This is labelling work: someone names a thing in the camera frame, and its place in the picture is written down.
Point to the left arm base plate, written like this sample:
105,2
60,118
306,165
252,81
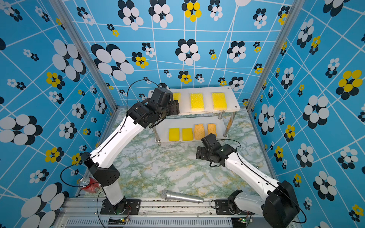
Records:
125,207

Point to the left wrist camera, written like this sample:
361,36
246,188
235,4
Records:
163,85

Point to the white two-tier shelf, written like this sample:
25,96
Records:
223,119

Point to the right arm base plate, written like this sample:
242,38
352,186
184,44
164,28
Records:
222,207

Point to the yellow sponge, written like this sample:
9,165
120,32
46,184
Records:
219,101
174,134
187,134

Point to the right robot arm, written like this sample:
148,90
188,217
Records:
278,203

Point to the yellow sponge diagonal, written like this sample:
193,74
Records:
177,96
197,101

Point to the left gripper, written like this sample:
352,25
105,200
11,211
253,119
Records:
175,107

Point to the orange sponge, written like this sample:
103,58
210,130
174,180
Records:
212,129
199,131

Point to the red soda can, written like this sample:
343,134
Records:
89,184

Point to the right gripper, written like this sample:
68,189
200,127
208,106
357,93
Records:
202,156

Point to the silver microphone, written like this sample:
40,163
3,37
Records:
169,195

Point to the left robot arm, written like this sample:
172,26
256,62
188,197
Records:
148,113

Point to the yellow sponge front diagonal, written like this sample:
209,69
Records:
197,101

